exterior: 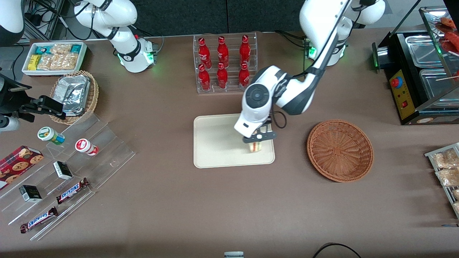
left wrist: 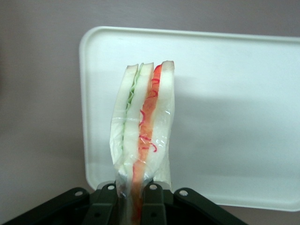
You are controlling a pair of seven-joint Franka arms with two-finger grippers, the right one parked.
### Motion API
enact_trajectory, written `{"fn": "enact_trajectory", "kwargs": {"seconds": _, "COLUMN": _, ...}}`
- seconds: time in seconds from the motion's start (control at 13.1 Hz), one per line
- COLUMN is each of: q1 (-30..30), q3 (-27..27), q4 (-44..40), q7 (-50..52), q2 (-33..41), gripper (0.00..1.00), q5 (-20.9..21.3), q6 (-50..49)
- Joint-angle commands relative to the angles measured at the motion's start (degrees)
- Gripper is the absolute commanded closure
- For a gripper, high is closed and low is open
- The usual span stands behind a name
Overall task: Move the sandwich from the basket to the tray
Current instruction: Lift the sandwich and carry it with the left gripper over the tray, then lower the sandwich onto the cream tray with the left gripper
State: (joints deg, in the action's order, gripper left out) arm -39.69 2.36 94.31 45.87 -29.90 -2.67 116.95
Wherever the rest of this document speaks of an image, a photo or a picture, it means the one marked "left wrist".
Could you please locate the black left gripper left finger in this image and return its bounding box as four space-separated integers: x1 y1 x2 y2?
85 182 119 225

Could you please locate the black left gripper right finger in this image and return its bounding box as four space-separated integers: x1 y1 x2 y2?
141 182 176 225

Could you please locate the triangle sandwich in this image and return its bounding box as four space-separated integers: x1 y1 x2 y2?
109 60 177 225

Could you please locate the cream plastic tray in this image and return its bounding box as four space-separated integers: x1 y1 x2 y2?
78 25 300 213

